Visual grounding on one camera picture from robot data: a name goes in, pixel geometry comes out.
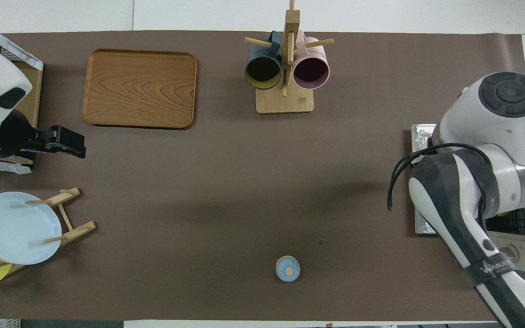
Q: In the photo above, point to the wooden plate rack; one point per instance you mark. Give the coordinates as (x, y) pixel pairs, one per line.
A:
(78, 231)

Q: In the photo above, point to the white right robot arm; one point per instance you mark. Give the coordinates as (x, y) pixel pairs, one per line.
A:
(486, 118)

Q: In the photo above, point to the light blue plate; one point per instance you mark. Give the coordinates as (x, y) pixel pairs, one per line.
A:
(12, 228)

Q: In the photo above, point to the blue lid with cork knob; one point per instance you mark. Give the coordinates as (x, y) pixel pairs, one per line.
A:
(287, 269)

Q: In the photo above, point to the white checked cloth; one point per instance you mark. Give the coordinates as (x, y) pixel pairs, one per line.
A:
(21, 53)

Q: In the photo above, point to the brown table mat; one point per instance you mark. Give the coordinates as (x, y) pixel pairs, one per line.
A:
(267, 182)

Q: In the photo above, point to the wooden serving tray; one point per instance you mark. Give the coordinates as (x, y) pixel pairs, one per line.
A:
(139, 89)

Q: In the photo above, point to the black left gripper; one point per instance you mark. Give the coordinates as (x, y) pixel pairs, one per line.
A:
(71, 141)

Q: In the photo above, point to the pink mug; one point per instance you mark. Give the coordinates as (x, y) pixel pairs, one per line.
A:
(310, 73)

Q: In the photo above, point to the wooden mug tree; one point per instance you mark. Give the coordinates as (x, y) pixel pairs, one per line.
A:
(285, 102)

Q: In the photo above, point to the dark blue mug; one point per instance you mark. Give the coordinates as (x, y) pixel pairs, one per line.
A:
(262, 73)

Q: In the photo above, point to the toaster oven glass door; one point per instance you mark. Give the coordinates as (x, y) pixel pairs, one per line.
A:
(422, 136)

